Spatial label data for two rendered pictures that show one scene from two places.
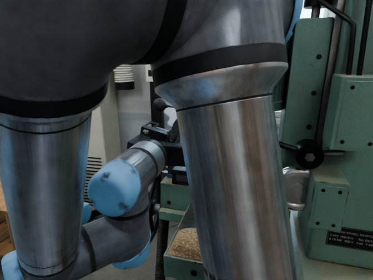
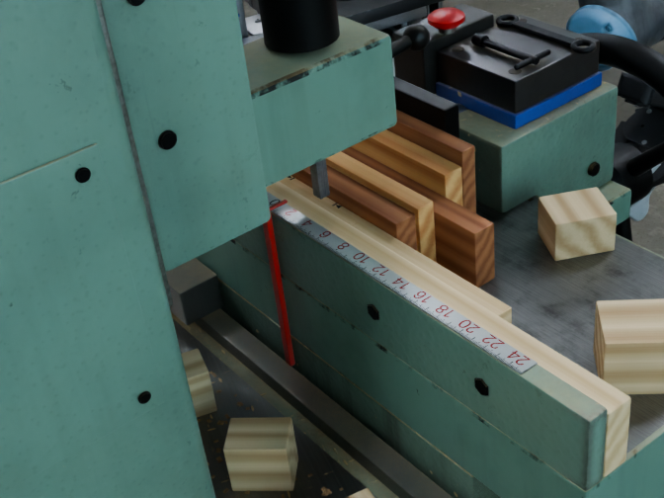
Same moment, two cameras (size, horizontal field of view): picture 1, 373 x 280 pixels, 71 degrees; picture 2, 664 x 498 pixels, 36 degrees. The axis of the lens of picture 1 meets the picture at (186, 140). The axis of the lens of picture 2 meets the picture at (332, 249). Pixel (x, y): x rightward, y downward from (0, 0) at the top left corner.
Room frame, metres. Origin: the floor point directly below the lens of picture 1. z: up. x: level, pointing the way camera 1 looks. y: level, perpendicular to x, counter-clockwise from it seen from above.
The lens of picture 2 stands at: (1.17, -0.68, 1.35)
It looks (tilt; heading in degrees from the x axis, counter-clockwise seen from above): 35 degrees down; 130
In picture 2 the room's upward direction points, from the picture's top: 7 degrees counter-clockwise
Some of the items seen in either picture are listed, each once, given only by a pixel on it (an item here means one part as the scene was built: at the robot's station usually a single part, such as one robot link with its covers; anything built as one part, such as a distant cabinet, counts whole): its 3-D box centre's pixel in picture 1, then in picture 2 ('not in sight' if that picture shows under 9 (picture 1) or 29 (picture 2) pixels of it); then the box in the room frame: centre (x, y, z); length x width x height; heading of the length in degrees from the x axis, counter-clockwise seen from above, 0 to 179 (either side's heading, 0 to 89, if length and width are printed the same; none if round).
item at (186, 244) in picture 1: (200, 240); not in sight; (0.53, -0.03, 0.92); 0.14 x 0.09 x 0.04; 74
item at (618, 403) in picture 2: not in sight; (296, 228); (0.74, -0.20, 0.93); 0.60 x 0.02 x 0.05; 164
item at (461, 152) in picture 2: not in sight; (383, 149); (0.74, -0.10, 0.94); 0.20 x 0.01 x 0.08; 164
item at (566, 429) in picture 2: not in sight; (277, 236); (0.73, -0.22, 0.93); 0.60 x 0.02 x 0.06; 164
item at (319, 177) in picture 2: not in sight; (317, 165); (0.75, -0.19, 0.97); 0.01 x 0.01 x 0.05; 74
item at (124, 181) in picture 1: (124, 181); not in sight; (0.39, 0.10, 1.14); 0.11 x 0.08 x 0.09; 164
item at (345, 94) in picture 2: not in sight; (285, 110); (0.74, -0.21, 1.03); 0.14 x 0.07 x 0.09; 74
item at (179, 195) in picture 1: (186, 188); (498, 136); (0.79, 0.00, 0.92); 0.15 x 0.13 x 0.09; 164
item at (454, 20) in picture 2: not in sight; (446, 18); (0.75, -0.01, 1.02); 0.03 x 0.03 x 0.01
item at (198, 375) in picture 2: not in sight; (188, 385); (0.69, -0.30, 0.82); 0.03 x 0.03 x 0.04; 58
